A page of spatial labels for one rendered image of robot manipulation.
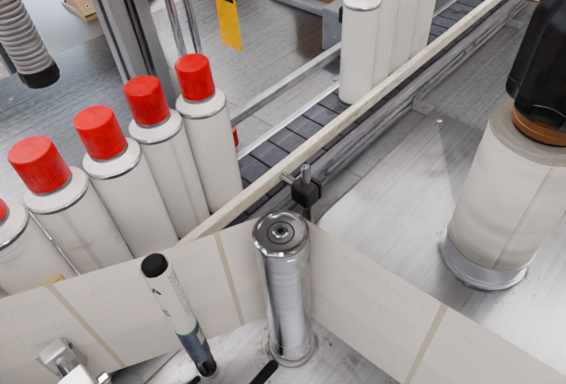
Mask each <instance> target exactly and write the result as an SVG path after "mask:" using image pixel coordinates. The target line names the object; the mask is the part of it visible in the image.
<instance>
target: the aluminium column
mask: <svg viewBox="0 0 566 384"><path fill-rule="evenodd" d="M91 1H92V3H93V6H94V9H95V11H96V14H97V16H98V18H99V22H100V24H101V26H102V29H103V31H104V35H105V37H106V40H107V41H108V44H109V48H110V49H111V52H112V55H113V57H114V59H115V63H116V65H117V67H118V69H119V72H120V75H121V78H122V80H123V83H124V84H126V83H127V82H128V81H130V80H131V79H132V78H134V77H139V76H144V75H148V72H147V67H146V63H145V61H144V58H143V55H142V50H141V47H140V45H139V42H138V39H137V36H136V31H135V29H134V26H133V23H132V20H131V16H130V13H129V10H128V7H127V5H126V2H125V0H91ZM130 1H131V6H132V8H133V11H134V14H135V17H136V21H137V25H138V28H139V30H140V33H141V38H142V41H143V44H144V47H145V50H146V53H147V58H148V60H149V64H150V67H151V69H152V75H153V76H154V77H156V78H157V79H159V80H160V83H161V85H162V88H163V92H164V95H165V98H166V100H167V104H168V107H169V108H170V109H174V110H176V108H175V102H176V100H177V99H176V96H175V92H174V88H173V84H172V82H171V78H170V76H169V73H168V68H167V64H166V61H165V58H164V55H163V50H162V47H161V44H160V41H159V38H158V33H157V30H156V27H155V24H154V21H153V18H152V13H151V9H150V7H149V4H148V1H147V0H130ZM176 111H177V110H176Z"/></svg>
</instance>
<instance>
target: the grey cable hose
mask: <svg viewBox="0 0 566 384"><path fill-rule="evenodd" d="M0 42H1V43H2V44H3V47H4V49H5V51H6V52H7V53H8V56H9V57H10V58H11V61H12V62H13V64H14V65H15V67H16V68H17V70H16V72H17V74H18V76H19V78H20V80H21V82H22V83H24V84H25V85H26V86H27V87H28V88H32V89H39V88H46V87H49V86H51V85H52V84H54V83H56V82H57V81H58V80H59V78H60V76H61V74H60V70H59V67H58V65H57V64H56V61H55V59H54V58H51V55H50V53H49V52H48V50H47V48H46V47H45V44H44V43H43V40H42V39H41V38H40V34H39V33H38V30H37V28H36V27H35V24H34V23H33V21H32V19H31V17H30V16H29V13H28V12H27V9H26V7H25V6H24V3H23V2H22V0H0Z"/></svg>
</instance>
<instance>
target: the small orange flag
mask: <svg viewBox="0 0 566 384"><path fill-rule="evenodd" d="M236 1H237V0H216V10H217V14H218V19H219V25H220V30H221V34H222V43H223V44H225V45H228V46H230V47H232V48H234V49H236V50H238V51H243V50H242V44H241V38H240V32H239V25H238V14H237V8H236Z"/></svg>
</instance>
